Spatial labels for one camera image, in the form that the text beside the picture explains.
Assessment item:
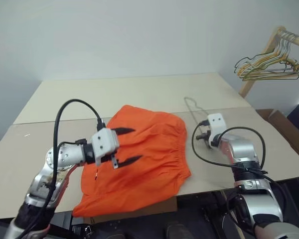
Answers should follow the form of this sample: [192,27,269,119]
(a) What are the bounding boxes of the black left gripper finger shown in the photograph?
[113,126,137,136]
[117,154,143,170]

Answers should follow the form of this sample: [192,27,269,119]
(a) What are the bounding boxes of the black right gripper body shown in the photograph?
[200,129,213,150]

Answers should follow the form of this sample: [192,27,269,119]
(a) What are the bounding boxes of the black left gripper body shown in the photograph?
[101,152,121,171]

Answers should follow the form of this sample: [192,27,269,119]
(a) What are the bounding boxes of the silver wire hanger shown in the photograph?
[183,97,211,135]

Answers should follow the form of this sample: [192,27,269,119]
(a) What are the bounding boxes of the orange shorts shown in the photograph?
[72,104,192,218]

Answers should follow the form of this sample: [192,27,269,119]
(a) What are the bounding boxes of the wooden clothes rack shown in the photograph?
[238,26,299,99]

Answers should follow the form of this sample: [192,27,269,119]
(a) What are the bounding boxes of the brown cardboard box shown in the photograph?
[255,109,299,165]

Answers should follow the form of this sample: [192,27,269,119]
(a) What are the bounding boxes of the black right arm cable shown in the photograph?
[191,119,290,200]

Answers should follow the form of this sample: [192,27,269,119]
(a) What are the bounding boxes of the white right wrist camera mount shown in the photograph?
[207,113,226,148]

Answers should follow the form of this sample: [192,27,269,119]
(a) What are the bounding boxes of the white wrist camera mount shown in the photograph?
[207,113,226,148]
[90,127,121,167]

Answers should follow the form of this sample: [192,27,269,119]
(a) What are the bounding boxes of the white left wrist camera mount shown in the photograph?
[90,127,121,167]

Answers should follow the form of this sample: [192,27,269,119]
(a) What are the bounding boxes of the bunch of wire hangers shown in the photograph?
[233,32,299,81]

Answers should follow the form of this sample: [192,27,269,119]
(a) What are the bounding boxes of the yellow wire hanger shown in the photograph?
[237,31,299,81]

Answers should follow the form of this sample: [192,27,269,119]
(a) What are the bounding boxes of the white wire hanger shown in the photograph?
[241,31,299,80]

